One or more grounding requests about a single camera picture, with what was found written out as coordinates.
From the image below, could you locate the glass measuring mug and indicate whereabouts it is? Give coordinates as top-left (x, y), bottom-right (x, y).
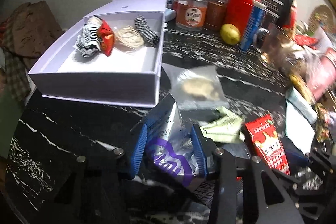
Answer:
top-left (259, 23), bottom-right (294, 71)

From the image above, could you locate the purple silver snack packet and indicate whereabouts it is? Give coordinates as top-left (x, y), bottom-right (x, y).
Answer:
top-left (139, 94), bottom-right (199, 188)

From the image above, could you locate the yellow lemon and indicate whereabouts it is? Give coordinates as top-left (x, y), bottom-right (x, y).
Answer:
top-left (220, 23), bottom-right (240, 45)

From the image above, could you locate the pink cup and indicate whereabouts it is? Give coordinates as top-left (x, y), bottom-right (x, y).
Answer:
top-left (306, 47), bottom-right (335, 101)

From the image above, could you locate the round woven basket tray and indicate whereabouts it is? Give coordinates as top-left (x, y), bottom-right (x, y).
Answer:
top-left (308, 4), bottom-right (335, 34)

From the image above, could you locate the large red snack packet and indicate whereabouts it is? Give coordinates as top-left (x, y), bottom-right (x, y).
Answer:
top-left (245, 114), bottom-right (290, 175)

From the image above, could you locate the small red gold snack packet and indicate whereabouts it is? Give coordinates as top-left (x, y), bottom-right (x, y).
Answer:
top-left (96, 16), bottom-right (115, 57)

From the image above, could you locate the clear bag of nuts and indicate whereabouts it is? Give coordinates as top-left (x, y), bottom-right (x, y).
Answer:
top-left (162, 63), bottom-right (227, 110)

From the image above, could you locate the brown clothes pile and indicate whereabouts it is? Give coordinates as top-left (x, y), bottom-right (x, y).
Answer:
top-left (1, 1), bottom-right (63, 102)

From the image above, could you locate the white tissue pack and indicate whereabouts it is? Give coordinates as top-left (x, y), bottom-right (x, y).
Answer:
top-left (285, 87), bottom-right (317, 154)

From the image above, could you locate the red plastic canister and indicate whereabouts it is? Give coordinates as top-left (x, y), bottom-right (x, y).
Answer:
top-left (224, 0), bottom-right (259, 35)

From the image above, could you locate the blue effervescent tablet tube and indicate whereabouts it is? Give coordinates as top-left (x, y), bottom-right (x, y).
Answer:
top-left (239, 0), bottom-right (266, 52)

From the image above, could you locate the black white striped sock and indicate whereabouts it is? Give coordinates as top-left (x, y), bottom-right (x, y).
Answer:
top-left (73, 16), bottom-right (102, 58)

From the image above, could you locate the black white checkered cloth roll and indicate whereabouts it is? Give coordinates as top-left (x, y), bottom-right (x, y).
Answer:
top-left (134, 15), bottom-right (159, 46)

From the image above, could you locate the green white paper sachet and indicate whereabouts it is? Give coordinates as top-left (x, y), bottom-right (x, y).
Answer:
top-left (200, 106), bottom-right (245, 143)

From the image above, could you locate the clear jar orange label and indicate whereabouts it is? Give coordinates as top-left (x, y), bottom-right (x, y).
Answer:
top-left (176, 0), bottom-right (209, 31)

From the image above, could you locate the red spice jar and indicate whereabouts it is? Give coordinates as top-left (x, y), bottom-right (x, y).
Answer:
top-left (204, 0), bottom-right (227, 31)

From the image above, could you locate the open white gift box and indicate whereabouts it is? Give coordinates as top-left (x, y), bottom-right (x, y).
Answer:
top-left (29, 0), bottom-right (167, 107)

